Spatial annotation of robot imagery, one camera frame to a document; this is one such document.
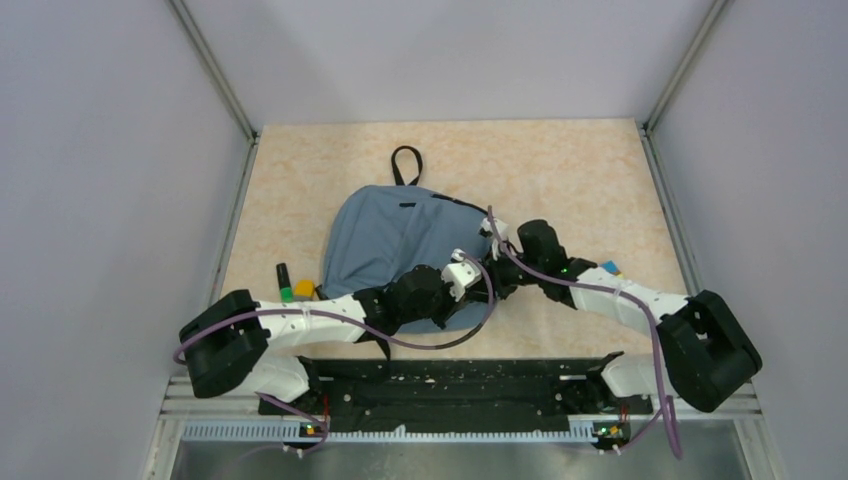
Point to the green black marker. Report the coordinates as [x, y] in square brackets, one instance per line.
[284, 283]

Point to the right aluminium frame post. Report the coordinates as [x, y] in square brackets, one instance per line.
[705, 30]

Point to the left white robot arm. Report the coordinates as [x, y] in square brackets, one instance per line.
[229, 347]

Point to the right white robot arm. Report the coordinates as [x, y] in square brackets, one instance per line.
[700, 352]

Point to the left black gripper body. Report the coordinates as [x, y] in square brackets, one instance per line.
[438, 308]

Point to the blue grey backpack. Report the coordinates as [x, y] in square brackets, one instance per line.
[381, 232]

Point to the colourful block stack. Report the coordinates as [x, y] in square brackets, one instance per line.
[611, 267]

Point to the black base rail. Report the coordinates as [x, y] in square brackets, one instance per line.
[453, 396]

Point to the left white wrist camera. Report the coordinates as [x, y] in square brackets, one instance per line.
[461, 274]

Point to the yellow grey eraser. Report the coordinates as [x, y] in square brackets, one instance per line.
[304, 290]

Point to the aluminium frame post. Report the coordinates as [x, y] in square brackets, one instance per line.
[212, 68]
[705, 30]

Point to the left aluminium frame post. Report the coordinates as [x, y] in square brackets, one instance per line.
[212, 68]

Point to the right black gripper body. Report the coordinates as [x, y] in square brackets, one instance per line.
[508, 274]

